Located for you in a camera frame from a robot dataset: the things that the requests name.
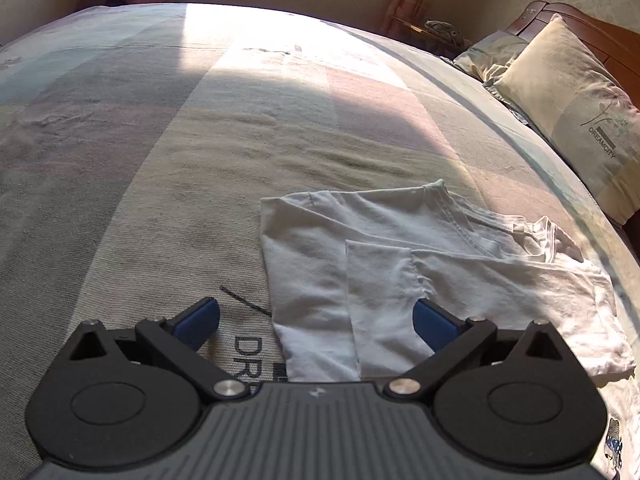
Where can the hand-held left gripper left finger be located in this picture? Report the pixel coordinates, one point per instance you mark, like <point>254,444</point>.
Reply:
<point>195,322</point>

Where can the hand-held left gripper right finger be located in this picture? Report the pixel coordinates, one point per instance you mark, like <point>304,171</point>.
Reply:
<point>435,325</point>

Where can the white lettered t-shirt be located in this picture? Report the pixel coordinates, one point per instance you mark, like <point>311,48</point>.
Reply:
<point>325,260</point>

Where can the patchwork floral bedsheet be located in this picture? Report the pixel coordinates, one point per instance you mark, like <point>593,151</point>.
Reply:
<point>150,160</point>

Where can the white figure print t-shirt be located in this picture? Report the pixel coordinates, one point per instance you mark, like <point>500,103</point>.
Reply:
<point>617,410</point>

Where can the cream printed pillow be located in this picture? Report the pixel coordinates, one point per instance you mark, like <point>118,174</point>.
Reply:
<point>565,90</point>

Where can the grey patchwork pillow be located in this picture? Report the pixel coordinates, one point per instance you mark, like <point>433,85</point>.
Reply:
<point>485,55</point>

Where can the dark wooden nightstand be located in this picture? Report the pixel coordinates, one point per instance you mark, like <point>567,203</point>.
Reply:
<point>430,47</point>

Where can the wooden headboard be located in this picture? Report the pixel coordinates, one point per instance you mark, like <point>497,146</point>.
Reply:
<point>600,35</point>

